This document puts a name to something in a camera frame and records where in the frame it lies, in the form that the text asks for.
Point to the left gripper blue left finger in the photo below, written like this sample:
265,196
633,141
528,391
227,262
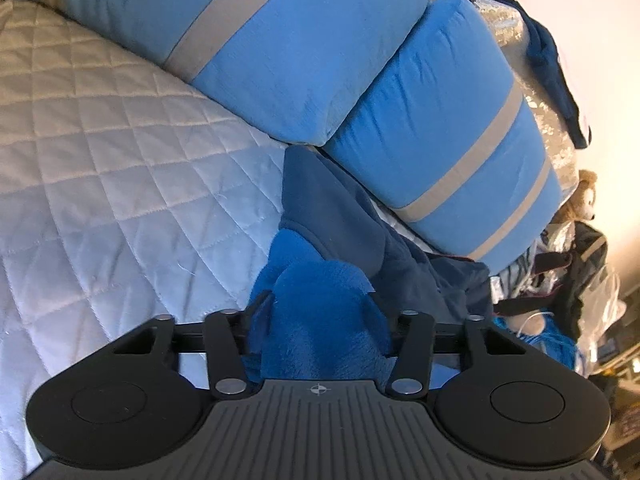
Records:
256,321

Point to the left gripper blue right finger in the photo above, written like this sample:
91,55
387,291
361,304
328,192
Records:
381,321

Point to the blue fleece jacket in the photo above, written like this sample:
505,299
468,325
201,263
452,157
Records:
332,249

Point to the bright blue knitted cloth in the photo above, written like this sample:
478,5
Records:
539,330

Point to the white quilted bedspread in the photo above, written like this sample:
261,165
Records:
125,194

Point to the blue striped pillow right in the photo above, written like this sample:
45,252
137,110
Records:
445,138

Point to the blue striped pillow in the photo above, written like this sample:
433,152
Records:
291,68
445,138

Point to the plush teddy bear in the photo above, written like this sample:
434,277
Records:
581,206

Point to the blue striped pillow left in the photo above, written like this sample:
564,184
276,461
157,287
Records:
291,68

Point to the dark navy garment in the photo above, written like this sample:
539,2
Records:
543,58

